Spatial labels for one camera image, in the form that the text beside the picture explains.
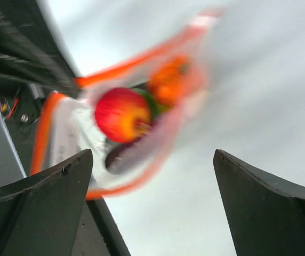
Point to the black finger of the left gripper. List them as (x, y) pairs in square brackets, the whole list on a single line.
[(28, 51)]

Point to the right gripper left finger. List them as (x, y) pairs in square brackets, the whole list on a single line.
[(40, 214)]

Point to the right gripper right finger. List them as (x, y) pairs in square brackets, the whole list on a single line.
[(266, 214)]

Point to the purple white scallion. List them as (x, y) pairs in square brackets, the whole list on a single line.
[(123, 157)]

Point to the red tomato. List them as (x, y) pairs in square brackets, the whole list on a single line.
[(122, 115)]

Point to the clear zip bag orange zipper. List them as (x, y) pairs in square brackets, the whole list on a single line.
[(67, 125)]

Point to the green bell pepper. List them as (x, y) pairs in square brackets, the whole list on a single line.
[(155, 107)]

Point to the orange pumpkin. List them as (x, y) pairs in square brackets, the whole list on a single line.
[(167, 83)]

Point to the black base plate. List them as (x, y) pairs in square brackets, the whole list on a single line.
[(97, 233)]

